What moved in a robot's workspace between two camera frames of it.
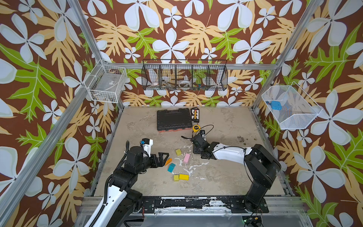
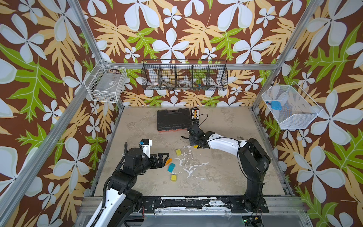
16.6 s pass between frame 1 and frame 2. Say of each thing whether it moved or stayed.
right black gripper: moved
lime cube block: stayed
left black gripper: stayed
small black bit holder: stayed
